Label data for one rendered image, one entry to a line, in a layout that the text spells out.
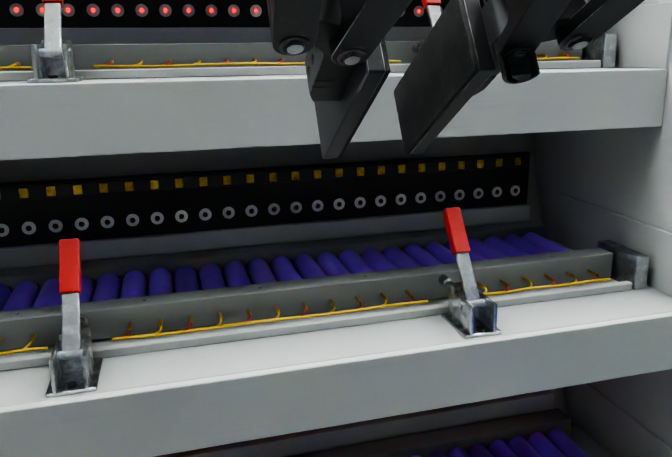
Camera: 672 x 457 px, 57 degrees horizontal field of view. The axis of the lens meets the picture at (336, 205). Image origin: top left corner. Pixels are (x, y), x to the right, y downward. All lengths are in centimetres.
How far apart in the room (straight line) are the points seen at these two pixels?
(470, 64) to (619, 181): 41
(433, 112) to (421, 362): 23
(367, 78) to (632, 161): 42
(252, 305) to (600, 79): 31
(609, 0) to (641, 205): 40
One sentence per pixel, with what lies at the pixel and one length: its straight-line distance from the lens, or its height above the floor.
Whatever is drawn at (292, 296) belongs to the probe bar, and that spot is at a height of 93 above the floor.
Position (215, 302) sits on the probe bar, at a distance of 46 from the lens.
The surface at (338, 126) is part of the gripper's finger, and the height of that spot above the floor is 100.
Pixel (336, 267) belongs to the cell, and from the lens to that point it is 52.
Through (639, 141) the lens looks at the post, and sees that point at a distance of 58.
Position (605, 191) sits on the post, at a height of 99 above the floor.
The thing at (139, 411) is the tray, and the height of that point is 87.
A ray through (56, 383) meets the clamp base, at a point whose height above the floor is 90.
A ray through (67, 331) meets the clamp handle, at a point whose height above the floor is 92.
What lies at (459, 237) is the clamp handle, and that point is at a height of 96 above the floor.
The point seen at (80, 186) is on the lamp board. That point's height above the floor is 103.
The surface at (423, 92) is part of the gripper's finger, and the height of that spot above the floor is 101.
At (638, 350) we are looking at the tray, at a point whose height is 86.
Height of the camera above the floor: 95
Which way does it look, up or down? 5 degrees up
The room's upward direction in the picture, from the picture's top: 6 degrees counter-clockwise
